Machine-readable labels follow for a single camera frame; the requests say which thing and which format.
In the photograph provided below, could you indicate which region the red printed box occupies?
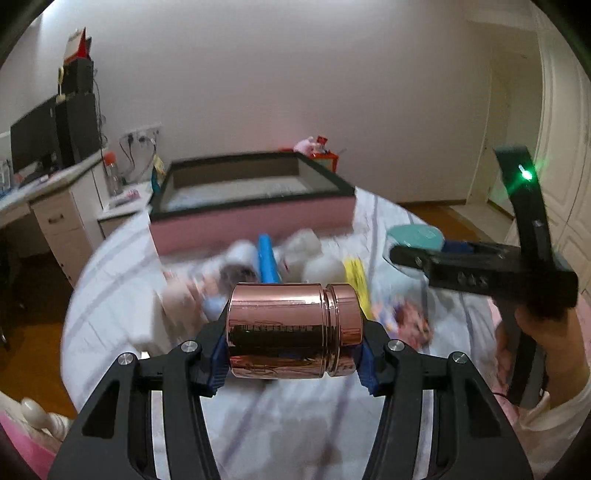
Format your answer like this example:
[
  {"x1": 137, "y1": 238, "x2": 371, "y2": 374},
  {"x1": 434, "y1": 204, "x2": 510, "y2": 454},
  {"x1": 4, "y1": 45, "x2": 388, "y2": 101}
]
[{"x1": 307, "y1": 152, "x2": 342, "y2": 175}]

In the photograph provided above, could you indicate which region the white desk with drawers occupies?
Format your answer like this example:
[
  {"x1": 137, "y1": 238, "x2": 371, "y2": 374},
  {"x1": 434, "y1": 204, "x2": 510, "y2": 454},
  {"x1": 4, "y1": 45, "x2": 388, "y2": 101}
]
[{"x1": 0, "y1": 150, "x2": 108, "y2": 289}]

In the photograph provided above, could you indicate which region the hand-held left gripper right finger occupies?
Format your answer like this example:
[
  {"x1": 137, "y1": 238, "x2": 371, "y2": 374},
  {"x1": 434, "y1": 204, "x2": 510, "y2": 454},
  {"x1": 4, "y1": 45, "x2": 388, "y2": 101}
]
[{"x1": 358, "y1": 318, "x2": 534, "y2": 480}]

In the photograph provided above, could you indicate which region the red and white box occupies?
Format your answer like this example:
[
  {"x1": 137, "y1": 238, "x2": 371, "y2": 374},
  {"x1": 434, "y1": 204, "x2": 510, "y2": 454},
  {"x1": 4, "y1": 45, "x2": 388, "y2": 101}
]
[{"x1": 64, "y1": 27, "x2": 92, "y2": 64}]

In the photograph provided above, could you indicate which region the pink storage box black rim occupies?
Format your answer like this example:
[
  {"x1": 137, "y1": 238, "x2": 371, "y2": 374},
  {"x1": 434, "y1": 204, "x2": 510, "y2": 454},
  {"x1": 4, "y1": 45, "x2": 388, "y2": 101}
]
[{"x1": 148, "y1": 151, "x2": 356, "y2": 259}]

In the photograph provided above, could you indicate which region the rose gold metal jar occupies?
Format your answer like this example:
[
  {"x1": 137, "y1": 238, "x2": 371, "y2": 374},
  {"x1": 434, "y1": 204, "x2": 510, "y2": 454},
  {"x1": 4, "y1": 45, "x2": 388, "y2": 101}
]
[{"x1": 224, "y1": 281, "x2": 365, "y2": 380}]

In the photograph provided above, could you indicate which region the black speaker box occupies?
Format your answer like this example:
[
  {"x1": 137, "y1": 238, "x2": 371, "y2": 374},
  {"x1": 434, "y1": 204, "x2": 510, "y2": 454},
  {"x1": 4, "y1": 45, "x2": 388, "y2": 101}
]
[{"x1": 59, "y1": 59, "x2": 96, "y2": 99}]

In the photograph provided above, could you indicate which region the yellow packet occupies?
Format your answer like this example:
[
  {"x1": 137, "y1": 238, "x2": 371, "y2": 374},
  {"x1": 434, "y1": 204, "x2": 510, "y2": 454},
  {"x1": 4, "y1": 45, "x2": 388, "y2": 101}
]
[{"x1": 343, "y1": 257, "x2": 374, "y2": 320}]

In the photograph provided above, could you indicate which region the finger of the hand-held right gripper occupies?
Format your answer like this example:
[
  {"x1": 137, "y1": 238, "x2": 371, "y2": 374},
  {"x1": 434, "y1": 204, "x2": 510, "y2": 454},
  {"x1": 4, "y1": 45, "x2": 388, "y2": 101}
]
[
  {"x1": 389, "y1": 244, "x2": 463, "y2": 289},
  {"x1": 443, "y1": 240, "x2": 525, "y2": 258}
]

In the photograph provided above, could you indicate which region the person's right forearm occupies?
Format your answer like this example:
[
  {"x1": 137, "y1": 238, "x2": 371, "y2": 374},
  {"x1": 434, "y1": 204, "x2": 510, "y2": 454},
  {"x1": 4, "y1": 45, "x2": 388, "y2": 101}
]
[{"x1": 517, "y1": 369, "x2": 591, "y2": 478}]

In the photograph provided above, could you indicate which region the white bed headboard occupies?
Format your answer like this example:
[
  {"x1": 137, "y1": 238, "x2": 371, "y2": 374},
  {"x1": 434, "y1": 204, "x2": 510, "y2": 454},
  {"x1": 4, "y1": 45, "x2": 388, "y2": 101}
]
[{"x1": 0, "y1": 396, "x2": 71, "y2": 445}]

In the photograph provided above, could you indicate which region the black computer tower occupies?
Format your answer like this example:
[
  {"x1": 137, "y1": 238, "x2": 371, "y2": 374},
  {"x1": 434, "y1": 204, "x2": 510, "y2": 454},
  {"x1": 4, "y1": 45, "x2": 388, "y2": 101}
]
[{"x1": 54, "y1": 93, "x2": 103, "y2": 169}]

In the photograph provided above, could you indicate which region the white door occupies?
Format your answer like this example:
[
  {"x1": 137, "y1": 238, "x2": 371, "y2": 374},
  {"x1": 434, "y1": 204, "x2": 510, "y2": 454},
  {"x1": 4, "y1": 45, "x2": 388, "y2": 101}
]
[{"x1": 533, "y1": 7, "x2": 591, "y2": 282}]

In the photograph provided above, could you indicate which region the white wall power strip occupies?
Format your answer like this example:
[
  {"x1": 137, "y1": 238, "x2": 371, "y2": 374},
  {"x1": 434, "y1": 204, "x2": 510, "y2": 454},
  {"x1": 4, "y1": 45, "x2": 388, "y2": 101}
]
[{"x1": 120, "y1": 121, "x2": 164, "y2": 145}]

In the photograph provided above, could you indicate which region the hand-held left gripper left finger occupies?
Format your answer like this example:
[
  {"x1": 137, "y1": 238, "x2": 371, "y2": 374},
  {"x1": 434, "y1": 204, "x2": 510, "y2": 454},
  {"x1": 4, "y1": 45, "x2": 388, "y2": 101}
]
[{"x1": 48, "y1": 302, "x2": 232, "y2": 480}]

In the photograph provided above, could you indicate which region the teal round container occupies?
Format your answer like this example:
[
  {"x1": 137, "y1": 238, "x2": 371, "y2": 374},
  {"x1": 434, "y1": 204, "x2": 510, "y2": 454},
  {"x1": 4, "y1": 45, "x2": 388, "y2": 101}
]
[{"x1": 385, "y1": 224, "x2": 445, "y2": 254}]

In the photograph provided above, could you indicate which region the white bedside cabinet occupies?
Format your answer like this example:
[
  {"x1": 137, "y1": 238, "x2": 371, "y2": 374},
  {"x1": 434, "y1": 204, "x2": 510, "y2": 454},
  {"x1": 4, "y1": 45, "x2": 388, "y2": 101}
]
[{"x1": 96, "y1": 181, "x2": 154, "y2": 238}]

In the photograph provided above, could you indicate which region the pink blanket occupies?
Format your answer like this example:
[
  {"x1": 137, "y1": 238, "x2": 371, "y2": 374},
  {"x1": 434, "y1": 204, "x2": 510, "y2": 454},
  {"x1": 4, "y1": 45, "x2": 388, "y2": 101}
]
[{"x1": 0, "y1": 411, "x2": 63, "y2": 480}]

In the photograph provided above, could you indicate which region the cartoon printed packet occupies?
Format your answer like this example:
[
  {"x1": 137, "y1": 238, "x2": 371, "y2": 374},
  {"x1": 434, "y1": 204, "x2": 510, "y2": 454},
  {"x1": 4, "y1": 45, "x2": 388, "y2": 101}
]
[{"x1": 373, "y1": 294, "x2": 435, "y2": 348}]

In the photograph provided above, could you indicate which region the black computer monitor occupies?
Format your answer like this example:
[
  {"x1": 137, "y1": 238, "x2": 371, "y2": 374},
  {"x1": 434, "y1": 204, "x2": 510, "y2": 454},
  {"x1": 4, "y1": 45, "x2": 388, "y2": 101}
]
[{"x1": 10, "y1": 98, "x2": 59, "y2": 175}]

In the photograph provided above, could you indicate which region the person's right hand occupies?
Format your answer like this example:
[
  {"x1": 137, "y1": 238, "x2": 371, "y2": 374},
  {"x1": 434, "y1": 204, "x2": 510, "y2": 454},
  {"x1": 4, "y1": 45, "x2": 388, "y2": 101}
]
[{"x1": 495, "y1": 305, "x2": 589, "y2": 384}]

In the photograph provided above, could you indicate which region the white plastic bottle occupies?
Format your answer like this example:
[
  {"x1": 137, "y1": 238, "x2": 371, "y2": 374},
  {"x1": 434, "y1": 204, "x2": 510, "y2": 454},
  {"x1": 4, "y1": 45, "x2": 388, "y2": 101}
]
[{"x1": 229, "y1": 241, "x2": 259, "y2": 278}]

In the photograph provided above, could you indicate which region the striped white bedsheet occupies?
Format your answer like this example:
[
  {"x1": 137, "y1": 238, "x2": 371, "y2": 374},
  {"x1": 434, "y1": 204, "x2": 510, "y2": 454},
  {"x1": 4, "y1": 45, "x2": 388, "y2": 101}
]
[{"x1": 60, "y1": 185, "x2": 525, "y2": 480}]

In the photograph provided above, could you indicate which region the blue tube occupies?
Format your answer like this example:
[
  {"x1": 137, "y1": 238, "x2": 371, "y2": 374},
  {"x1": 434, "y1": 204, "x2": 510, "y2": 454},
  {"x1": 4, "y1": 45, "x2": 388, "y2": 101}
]
[{"x1": 257, "y1": 234, "x2": 283, "y2": 285}]

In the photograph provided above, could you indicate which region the clear bottle red cap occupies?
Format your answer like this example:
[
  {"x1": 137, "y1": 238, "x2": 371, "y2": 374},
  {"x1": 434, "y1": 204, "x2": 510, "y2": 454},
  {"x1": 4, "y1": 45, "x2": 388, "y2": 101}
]
[{"x1": 103, "y1": 152, "x2": 125, "y2": 196}]

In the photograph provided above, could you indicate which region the pink plush toy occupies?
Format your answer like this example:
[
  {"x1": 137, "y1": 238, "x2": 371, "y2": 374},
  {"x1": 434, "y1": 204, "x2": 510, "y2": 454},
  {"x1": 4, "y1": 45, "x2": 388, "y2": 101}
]
[{"x1": 293, "y1": 136, "x2": 325, "y2": 154}]

